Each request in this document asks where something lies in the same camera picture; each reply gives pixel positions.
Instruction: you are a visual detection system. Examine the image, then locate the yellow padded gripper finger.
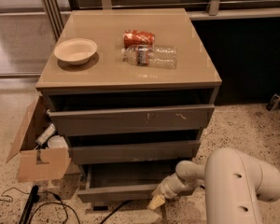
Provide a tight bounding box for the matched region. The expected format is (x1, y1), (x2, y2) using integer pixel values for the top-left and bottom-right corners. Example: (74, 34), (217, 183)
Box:
(147, 195), (165, 210)

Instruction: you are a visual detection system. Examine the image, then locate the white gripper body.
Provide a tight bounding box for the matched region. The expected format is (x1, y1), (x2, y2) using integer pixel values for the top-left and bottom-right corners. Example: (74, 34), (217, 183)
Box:
(152, 174), (200, 199)

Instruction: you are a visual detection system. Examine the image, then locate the grey bottom drawer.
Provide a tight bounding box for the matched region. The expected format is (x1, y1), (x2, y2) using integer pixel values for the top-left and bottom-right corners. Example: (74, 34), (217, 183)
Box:
(77, 160), (178, 203)

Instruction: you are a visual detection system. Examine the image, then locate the grey drawer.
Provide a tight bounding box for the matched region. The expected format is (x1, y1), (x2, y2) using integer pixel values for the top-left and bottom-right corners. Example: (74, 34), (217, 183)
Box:
(49, 105), (215, 136)
(77, 160), (178, 203)
(69, 140), (201, 164)

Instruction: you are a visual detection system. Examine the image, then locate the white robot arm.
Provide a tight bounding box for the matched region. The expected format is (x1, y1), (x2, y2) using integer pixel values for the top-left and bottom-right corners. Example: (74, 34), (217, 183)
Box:
(148, 147), (280, 224)

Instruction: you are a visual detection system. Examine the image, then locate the grey middle drawer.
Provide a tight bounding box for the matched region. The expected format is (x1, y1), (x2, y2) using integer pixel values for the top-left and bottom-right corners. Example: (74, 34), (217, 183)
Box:
(69, 140), (201, 164)

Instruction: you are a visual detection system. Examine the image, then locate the grey top drawer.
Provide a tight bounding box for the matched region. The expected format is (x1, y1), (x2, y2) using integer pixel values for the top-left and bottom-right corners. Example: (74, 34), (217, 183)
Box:
(49, 105), (215, 136)

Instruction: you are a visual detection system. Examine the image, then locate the grey three-drawer cabinet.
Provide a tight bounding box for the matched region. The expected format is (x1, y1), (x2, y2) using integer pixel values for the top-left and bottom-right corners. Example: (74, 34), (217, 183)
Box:
(35, 8), (223, 173)

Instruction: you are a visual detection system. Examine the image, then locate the brown cardboard box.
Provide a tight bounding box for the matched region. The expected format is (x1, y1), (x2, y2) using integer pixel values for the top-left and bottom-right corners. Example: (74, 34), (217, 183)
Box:
(7, 96), (80, 182)

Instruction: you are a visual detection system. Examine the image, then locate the white cup in box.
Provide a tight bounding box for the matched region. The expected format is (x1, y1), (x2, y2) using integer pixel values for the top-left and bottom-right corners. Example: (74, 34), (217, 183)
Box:
(48, 135), (67, 148)

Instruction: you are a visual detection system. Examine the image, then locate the black power strip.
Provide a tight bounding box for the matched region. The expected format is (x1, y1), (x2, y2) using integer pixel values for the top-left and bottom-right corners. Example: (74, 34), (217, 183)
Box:
(18, 185), (39, 224)

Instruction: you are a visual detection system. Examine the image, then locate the bottle in cardboard box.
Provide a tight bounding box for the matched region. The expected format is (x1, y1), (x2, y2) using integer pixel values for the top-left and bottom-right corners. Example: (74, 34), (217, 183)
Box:
(35, 123), (57, 146)

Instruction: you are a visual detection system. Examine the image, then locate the clear plastic water bottle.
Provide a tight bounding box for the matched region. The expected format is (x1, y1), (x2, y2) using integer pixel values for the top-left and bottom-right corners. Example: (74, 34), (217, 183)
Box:
(121, 45), (177, 69)

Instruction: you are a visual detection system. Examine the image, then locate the small dark floor device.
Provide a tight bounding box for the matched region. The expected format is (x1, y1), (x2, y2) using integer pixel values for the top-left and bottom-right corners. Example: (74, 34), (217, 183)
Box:
(266, 93), (280, 111)

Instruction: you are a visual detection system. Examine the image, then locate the orange soda can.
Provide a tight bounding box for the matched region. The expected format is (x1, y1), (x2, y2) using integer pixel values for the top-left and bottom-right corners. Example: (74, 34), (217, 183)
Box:
(123, 30), (155, 48)

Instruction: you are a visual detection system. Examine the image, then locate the beige paper bowl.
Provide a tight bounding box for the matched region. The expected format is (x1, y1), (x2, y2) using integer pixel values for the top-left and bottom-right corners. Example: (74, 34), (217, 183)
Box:
(54, 38), (97, 65)

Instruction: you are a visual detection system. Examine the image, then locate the black cable right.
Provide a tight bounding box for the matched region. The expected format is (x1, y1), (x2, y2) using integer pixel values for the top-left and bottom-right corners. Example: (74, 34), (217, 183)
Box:
(99, 199), (133, 224)

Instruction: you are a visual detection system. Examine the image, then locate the thin black cable left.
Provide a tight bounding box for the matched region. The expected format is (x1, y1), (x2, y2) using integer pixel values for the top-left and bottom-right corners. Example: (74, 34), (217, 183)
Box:
(0, 186), (82, 224)

